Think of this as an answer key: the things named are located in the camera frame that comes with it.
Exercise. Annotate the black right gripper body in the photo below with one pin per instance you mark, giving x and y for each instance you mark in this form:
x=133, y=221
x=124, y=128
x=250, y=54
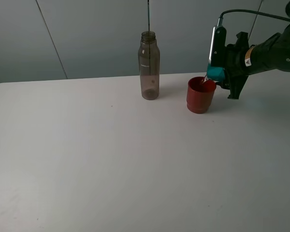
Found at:
x=235, y=62

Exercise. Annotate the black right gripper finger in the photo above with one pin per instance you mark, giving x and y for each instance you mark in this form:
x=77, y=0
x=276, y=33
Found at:
x=242, y=40
x=234, y=84

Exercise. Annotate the teal translucent plastic cup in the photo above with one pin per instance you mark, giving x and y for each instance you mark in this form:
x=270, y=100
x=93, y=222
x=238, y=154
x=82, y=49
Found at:
x=215, y=73

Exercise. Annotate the smoky translucent water bottle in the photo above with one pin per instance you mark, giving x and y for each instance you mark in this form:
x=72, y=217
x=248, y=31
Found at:
x=149, y=65

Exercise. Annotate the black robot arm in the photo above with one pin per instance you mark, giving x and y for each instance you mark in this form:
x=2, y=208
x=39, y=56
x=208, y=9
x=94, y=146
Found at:
x=273, y=54

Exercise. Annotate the red plastic cup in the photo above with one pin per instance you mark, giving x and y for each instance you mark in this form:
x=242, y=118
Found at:
x=200, y=94

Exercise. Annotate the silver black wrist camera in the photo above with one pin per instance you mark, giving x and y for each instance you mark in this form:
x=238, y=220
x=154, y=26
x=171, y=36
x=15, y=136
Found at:
x=218, y=48

